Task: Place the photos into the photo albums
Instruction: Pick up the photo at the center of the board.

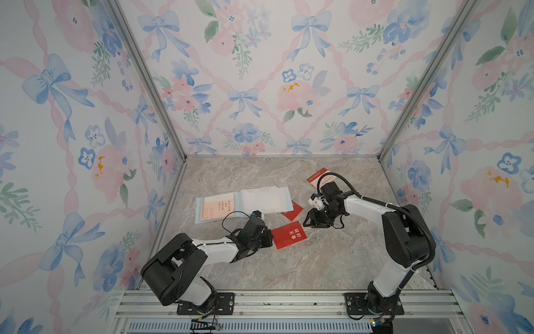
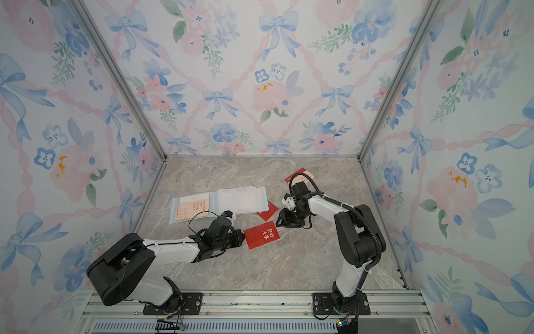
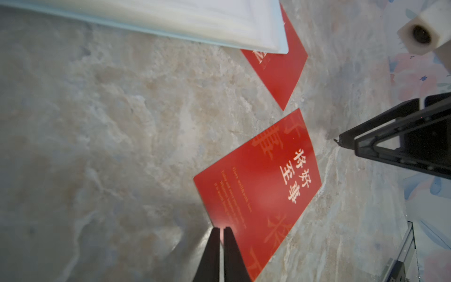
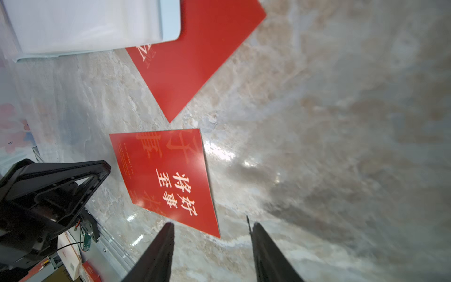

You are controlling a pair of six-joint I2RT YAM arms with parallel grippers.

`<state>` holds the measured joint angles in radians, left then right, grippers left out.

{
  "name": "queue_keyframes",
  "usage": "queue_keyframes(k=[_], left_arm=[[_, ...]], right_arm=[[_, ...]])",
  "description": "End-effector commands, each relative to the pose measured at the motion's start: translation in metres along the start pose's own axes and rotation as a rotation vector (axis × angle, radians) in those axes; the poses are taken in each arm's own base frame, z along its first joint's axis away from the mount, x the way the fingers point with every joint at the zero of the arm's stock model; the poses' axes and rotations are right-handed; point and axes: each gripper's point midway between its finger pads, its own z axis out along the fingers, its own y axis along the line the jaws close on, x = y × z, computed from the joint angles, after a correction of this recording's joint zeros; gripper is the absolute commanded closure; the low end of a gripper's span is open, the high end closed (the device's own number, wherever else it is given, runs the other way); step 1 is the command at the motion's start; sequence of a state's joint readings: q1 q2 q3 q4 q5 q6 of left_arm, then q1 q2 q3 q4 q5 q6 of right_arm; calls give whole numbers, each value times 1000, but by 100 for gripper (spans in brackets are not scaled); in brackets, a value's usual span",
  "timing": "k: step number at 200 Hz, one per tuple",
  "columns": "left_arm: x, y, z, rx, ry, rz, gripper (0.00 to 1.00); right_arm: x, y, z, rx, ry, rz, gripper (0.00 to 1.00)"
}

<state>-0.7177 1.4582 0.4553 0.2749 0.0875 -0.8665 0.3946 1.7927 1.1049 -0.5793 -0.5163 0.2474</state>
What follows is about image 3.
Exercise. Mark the red card gold text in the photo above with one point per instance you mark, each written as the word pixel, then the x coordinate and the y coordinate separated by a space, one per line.
pixel 262 188

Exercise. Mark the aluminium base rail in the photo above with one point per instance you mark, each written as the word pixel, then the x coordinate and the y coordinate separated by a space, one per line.
pixel 403 267

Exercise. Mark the red money card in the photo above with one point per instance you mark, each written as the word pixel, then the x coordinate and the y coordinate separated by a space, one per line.
pixel 280 73

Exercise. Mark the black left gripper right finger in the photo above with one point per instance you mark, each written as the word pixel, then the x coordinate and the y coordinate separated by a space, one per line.
pixel 234 267

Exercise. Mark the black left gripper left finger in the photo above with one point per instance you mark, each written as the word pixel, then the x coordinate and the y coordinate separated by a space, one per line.
pixel 209 266

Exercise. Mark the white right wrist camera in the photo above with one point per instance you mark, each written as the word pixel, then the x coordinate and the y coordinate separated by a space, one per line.
pixel 430 31

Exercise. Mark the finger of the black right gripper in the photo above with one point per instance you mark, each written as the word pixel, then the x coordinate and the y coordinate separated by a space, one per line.
pixel 414 135

